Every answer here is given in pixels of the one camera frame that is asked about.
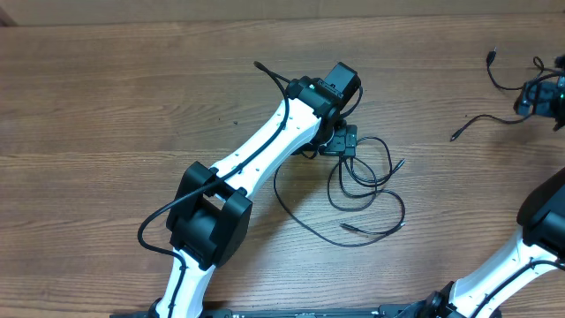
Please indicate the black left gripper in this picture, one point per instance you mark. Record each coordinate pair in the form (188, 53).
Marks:
(345, 142)

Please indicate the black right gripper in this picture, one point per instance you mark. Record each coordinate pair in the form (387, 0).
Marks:
(545, 90)

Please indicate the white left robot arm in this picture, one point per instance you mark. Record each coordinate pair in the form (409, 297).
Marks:
(209, 217)

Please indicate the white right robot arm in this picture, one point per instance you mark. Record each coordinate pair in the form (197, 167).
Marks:
(536, 247)

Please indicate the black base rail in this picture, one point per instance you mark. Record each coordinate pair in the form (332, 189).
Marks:
(382, 311)

